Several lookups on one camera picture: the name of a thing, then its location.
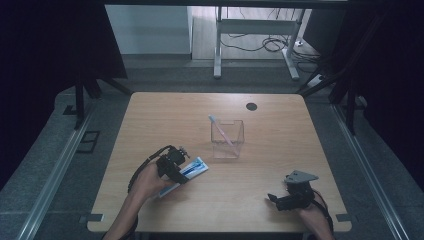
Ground white desk frame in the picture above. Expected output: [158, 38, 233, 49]
[213, 6, 306, 81]

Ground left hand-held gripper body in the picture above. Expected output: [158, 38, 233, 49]
[155, 145, 191, 178]

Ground person's right hand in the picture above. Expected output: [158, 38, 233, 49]
[295, 203, 334, 234]

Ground white cabinet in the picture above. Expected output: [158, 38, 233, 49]
[104, 4, 194, 56]

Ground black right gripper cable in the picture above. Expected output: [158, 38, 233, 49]
[311, 189, 335, 234]

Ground clear plastic container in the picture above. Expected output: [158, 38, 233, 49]
[210, 119, 246, 160]

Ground dark curtain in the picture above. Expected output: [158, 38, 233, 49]
[301, 6, 424, 193]
[0, 0, 128, 191]

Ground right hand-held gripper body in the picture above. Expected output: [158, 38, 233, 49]
[279, 169, 320, 212]

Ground black floor cables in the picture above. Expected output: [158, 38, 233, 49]
[219, 7, 322, 73]

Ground white and blue toothpaste tube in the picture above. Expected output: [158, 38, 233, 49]
[156, 156, 210, 200]

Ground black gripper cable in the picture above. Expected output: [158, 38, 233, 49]
[127, 145, 175, 194]
[311, 189, 335, 234]

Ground white power strip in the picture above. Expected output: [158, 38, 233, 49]
[307, 74, 326, 89]

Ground metal floor rail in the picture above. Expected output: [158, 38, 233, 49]
[330, 103, 402, 240]
[15, 105, 96, 240]

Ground pink toothbrush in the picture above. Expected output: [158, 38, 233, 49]
[208, 114, 241, 157]

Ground person's left hand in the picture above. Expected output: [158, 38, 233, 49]
[132, 162, 176, 205]

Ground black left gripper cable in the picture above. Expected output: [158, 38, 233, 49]
[127, 145, 175, 194]

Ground black metal stand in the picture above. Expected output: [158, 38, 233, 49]
[62, 75, 134, 131]
[295, 13, 384, 136]

